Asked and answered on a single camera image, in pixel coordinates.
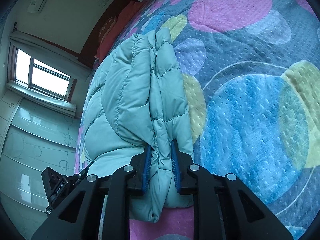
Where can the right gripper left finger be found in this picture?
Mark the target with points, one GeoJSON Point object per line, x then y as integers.
{"type": "Point", "coordinates": [99, 207]}

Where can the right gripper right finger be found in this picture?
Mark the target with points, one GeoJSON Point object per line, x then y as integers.
{"type": "Point", "coordinates": [224, 207]}

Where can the light green down jacket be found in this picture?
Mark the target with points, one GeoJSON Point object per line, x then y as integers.
{"type": "Point", "coordinates": [137, 98]}

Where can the glossy white wardrobe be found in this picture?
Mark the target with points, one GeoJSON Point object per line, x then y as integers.
{"type": "Point", "coordinates": [33, 137]}

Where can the pale curtain left of window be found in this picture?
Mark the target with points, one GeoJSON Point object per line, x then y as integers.
{"type": "Point", "coordinates": [52, 103]}

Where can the left window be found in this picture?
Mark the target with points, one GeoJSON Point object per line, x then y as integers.
{"type": "Point", "coordinates": [29, 72]}

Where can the pale curtain beside headboard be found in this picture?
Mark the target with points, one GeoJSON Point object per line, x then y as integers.
{"type": "Point", "coordinates": [50, 55]}

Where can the dark wooden headboard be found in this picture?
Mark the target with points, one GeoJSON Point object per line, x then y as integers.
{"type": "Point", "coordinates": [88, 52]}

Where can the colourful circle pattern bedspread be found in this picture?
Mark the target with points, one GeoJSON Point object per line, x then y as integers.
{"type": "Point", "coordinates": [251, 76]}

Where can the brown embroidered cushion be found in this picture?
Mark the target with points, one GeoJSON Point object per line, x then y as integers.
{"type": "Point", "coordinates": [106, 28]}

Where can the red pillow blanket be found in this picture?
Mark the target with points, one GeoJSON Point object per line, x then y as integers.
{"type": "Point", "coordinates": [122, 20]}

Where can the white wall socket plate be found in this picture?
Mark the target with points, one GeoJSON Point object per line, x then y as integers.
{"type": "Point", "coordinates": [102, 3]}

